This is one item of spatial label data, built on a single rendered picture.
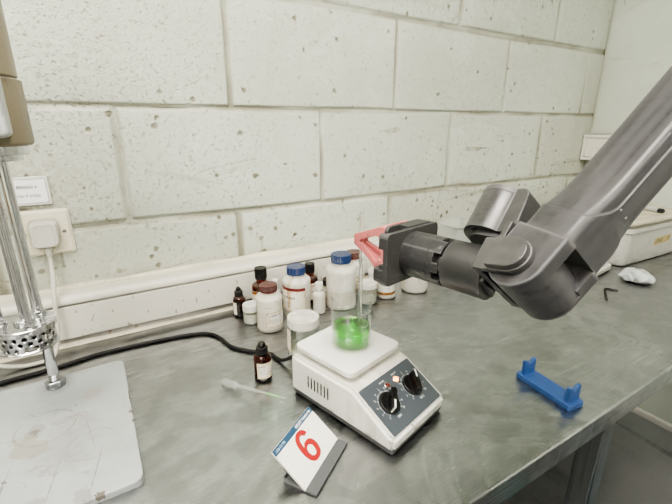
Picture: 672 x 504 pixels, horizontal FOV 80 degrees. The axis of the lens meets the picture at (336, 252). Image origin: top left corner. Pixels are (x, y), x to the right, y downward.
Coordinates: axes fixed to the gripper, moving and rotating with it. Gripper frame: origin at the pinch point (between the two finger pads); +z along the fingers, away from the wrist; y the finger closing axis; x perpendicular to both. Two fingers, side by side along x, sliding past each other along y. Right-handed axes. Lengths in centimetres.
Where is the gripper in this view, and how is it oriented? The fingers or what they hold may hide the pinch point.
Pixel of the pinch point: (360, 238)
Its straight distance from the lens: 56.7
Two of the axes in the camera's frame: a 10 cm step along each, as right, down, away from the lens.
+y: -7.4, 2.0, -6.5
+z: -6.8, -2.2, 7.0
